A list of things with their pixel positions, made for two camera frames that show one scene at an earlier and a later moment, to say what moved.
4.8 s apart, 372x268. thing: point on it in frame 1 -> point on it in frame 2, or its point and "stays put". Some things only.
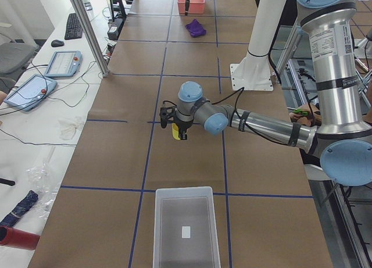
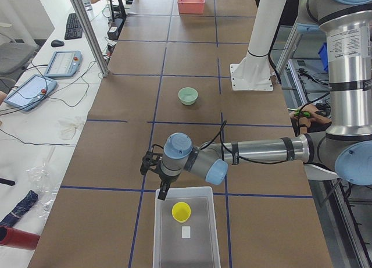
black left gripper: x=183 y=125 -> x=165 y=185
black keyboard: x=74 y=29 stays put
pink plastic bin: x=196 y=4 stays put
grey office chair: x=14 y=56 stays put
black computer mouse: x=56 y=43 stays put
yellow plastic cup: x=175 y=131 -> x=181 y=211
